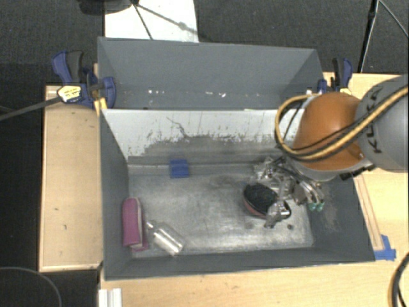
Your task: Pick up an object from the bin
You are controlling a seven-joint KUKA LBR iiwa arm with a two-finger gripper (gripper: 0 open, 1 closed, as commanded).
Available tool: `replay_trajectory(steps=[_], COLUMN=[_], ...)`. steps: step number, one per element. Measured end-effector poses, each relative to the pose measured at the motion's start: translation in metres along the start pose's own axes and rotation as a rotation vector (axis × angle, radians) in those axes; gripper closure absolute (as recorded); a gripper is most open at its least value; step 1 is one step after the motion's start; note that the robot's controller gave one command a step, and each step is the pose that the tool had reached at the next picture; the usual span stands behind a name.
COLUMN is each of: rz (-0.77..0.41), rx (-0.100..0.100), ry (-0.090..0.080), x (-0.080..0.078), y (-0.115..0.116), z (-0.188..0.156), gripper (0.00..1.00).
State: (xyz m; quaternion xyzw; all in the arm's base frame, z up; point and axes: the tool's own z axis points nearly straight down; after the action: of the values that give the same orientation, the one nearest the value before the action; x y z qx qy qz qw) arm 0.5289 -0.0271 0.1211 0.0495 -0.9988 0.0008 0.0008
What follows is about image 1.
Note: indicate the blue sponge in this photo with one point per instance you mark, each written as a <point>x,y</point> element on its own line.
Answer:
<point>179,169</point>

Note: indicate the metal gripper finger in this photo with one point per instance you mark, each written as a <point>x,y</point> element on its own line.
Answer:
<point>267,171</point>
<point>275,214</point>

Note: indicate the grey metal bin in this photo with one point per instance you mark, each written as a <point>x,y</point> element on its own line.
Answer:
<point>204,203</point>

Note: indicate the purple sponge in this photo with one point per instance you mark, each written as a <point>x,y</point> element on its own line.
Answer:
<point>131,222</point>

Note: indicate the pale wood board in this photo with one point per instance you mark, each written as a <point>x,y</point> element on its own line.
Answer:
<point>70,184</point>

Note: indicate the black and red oval brush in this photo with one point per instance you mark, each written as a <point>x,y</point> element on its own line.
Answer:
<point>259,200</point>

